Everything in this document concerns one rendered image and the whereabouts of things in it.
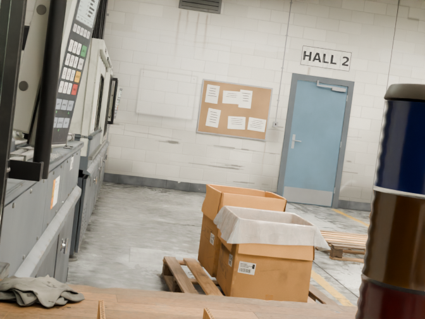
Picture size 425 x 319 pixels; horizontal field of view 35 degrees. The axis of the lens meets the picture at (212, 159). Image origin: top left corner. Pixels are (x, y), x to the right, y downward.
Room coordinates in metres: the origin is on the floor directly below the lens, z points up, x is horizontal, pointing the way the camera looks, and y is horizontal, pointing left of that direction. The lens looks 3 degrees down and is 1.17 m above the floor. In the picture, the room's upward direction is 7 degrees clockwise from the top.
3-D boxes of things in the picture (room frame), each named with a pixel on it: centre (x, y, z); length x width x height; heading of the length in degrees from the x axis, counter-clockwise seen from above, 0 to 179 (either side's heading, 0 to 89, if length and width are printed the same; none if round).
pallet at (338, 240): (7.14, -1.80, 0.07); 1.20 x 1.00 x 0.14; 100
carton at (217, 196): (4.81, -0.27, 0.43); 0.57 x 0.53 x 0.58; 12
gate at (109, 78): (7.36, 1.19, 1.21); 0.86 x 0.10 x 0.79; 8
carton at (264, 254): (4.20, -0.41, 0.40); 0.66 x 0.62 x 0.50; 9
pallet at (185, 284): (4.52, -0.33, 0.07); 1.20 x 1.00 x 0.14; 12
